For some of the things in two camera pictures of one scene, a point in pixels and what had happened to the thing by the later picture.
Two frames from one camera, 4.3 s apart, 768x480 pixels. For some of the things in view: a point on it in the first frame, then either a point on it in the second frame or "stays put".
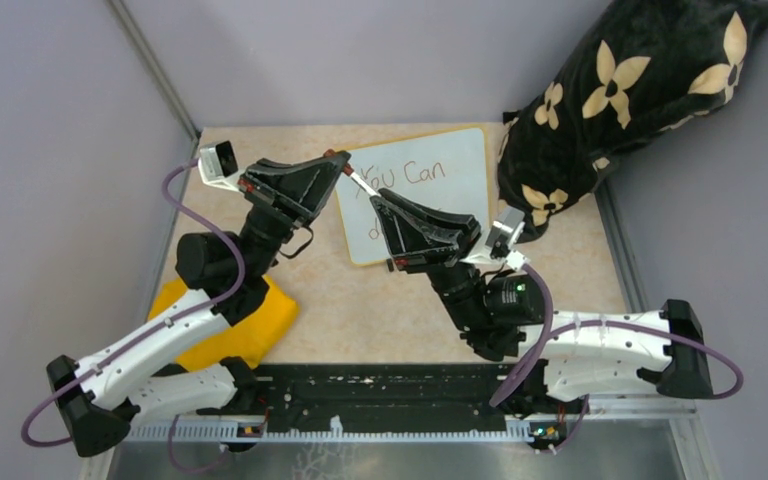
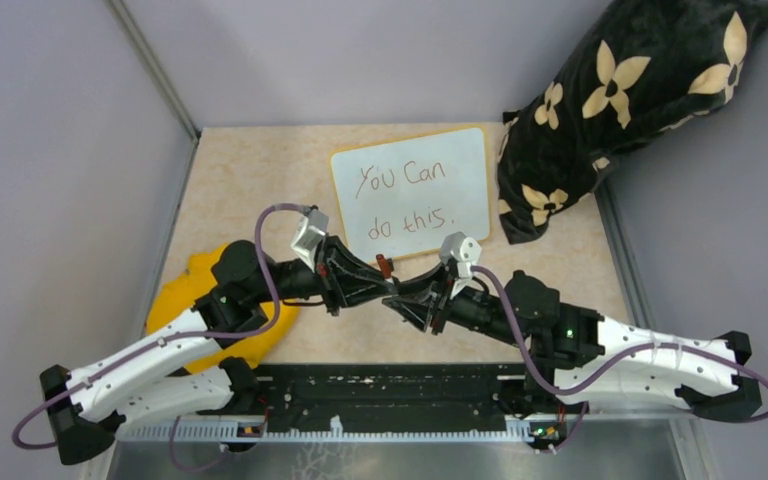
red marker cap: [348, 170] to [384, 266]
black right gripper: [423, 239] to [428, 295]
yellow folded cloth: [248, 338] stays put
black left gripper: [294, 192] to [345, 279]
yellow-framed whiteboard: [446, 170] stays put
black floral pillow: [641, 67] stays put
